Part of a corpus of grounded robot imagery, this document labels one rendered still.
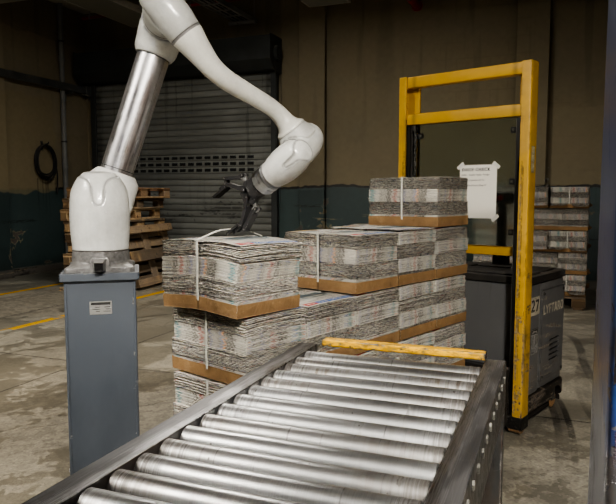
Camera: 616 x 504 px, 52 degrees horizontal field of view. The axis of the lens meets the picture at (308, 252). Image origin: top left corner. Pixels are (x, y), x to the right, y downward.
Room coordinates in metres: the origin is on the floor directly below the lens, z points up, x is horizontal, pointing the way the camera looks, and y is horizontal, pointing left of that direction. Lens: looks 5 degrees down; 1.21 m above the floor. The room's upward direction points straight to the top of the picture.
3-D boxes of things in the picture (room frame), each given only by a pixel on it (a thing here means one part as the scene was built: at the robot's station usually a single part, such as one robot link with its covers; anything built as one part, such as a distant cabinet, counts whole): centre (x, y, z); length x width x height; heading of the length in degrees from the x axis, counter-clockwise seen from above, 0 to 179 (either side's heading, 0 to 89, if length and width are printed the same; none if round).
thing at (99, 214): (1.80, 0.59, 1.17); 0.18 x 0.16 x 0.22; 15
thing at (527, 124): (3.15, -1.06, 0.97); 0.09 x 0.09 x 1.75; 49
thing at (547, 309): (3.65, -1.05, 0.40); 0.69 x 0.55 x 0.80; 49
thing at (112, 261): (1.77, 0.58, 1.03); 0.22 x 0.18 x 0.06; 15
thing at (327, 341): (1.64, -0.24, 0.81); 0.43 x 0.03 x 0.02; 69
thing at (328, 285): (2.59, -0.13, 0.86); 0.38 x 0.29 x 0.04; 49
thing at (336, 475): (0.96, 0.03, 0.77); 0.47 x 0.05 x 0.05; 69
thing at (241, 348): (2.49, -0.05, 0.42); 1.17 x 0.39 x 0.83; 139
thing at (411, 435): (1.14, -0.04, 0.77); 0.47 x 0.05 x 0.05; 69
